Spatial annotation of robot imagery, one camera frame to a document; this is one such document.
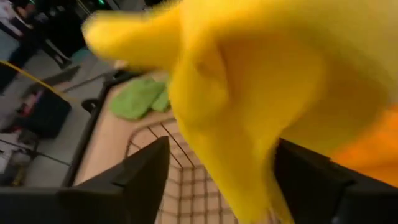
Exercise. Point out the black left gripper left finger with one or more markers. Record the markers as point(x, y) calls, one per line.
point(133, 186)

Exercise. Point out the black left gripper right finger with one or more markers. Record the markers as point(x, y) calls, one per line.
point(311, 193)

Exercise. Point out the green microfiber towel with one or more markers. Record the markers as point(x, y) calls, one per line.
point(133, 99)

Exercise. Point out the yellow microfiber towel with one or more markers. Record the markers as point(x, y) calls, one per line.
point(248, 77)

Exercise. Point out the orange plastic basket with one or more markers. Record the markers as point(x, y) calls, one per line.
point(373, 149)

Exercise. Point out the black computer tower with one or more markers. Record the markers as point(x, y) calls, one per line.
point(49, 115)

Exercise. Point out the black metal table frame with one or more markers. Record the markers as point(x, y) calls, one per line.
point(84, 140)

